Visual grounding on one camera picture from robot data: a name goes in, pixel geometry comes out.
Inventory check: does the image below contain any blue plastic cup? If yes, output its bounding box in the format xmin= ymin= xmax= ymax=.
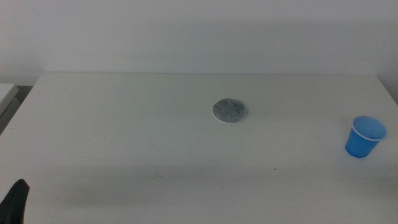
xmin=344 ymin=115 xmax=389 ymax=159

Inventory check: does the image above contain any round grey cup mat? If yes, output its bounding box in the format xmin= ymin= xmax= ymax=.
xmin=212 ymin=98 xmax=249 ymax=124

